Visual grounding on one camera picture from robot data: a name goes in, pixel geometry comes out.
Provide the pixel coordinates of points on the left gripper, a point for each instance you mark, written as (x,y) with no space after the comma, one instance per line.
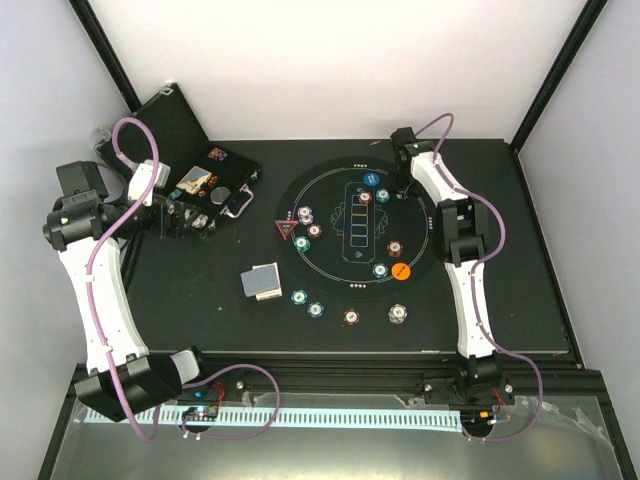
(176,229)

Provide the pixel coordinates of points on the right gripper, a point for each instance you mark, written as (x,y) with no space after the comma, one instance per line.
(402,191)

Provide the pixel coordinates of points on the chips row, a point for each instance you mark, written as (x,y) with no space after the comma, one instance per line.
(200,221)

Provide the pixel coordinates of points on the blue round button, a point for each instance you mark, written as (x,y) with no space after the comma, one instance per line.
(371,179)

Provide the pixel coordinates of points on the orange round button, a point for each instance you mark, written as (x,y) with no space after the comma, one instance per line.
(401,271)

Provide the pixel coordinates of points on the blue white chips mat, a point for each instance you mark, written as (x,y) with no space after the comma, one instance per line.
(305,215)

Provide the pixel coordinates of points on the triangular all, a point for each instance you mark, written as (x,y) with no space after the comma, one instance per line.
(286,227)

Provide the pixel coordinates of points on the blue white poker chip stack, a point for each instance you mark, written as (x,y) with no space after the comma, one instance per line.
(397,314)

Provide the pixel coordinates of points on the brown poker chip stack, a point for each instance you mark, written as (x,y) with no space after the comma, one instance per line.
(351,317)

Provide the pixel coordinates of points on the single green poker chip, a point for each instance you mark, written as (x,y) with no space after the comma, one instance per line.
(299,297)

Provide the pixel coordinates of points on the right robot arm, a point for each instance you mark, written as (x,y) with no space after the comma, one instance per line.
(461,227)

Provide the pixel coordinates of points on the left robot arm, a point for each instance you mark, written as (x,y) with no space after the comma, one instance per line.
(85,228)

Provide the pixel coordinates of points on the card deck in case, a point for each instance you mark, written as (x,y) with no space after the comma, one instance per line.
(193,180)

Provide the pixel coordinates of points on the black poker case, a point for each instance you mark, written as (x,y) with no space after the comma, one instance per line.
(182,144)

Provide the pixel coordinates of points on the silver dealer button in case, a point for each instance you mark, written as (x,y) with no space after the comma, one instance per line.
(219,195)

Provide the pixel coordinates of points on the red dice in case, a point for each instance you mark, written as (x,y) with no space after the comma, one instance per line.
(208,186)

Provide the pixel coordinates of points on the purple chips in case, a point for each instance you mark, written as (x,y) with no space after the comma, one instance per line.
(217,154)

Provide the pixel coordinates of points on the round black poker mat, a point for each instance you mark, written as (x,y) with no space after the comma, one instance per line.
(354,236)

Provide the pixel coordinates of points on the playing card deck box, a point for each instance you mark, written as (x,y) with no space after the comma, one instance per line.
(262,282)

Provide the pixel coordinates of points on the black aluminium rail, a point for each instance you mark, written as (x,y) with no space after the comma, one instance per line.
(342,373)

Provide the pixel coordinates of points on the white slotted cable duct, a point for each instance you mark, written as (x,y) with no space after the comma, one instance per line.
(321,418)

